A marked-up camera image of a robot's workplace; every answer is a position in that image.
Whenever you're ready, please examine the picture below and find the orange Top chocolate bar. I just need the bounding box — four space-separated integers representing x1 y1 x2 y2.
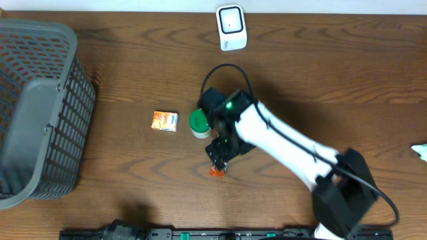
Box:
209 163 228 177

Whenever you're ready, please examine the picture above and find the green lid jar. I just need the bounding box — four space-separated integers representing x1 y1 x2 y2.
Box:
189 109 212 139

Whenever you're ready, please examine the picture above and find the orange small box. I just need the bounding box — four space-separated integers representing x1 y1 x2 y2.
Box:
151 111 178 132

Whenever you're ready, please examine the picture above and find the teal wet wipes pack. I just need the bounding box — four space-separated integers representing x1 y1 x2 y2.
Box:
411 143 427 161

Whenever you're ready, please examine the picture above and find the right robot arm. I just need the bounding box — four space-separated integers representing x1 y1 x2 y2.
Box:
197 87 378 239

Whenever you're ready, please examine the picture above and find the white barcode scanner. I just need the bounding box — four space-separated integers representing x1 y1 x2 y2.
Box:
216 5 248 51

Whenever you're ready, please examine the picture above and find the grey plastic basket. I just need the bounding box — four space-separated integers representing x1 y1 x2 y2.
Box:
1 19 96 209

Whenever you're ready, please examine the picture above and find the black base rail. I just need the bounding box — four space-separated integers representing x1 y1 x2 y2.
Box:
59 218 394 240

